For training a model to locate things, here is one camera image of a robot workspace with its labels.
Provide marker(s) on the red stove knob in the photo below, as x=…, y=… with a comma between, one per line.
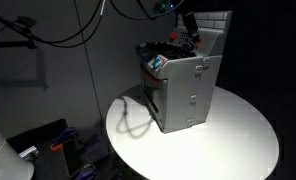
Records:
x=173, y=36

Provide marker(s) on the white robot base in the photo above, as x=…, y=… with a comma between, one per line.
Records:
x=4, y=156

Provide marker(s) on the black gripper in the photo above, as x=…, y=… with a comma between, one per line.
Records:
x=178, y=6

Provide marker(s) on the black camera on stand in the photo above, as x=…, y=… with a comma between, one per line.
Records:
x=27, y=21

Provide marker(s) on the black storage box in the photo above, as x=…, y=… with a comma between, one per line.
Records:
x=51, y=163

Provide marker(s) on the gray toy stove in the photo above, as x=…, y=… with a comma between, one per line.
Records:
x=184, y=93

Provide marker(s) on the orange clamp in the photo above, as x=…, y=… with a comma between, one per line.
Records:
x=56, y=146

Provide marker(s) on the orange stove button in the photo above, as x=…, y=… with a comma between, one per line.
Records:
x=200, y=40
x=197, y=46

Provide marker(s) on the silver purple tool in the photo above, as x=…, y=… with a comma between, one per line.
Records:
x=28, y=153

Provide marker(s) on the black camera stand bar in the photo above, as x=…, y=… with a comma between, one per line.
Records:
x=8, y=44

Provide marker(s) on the purple clamp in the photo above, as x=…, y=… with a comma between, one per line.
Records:
x=66, y=134
x=85, y=173

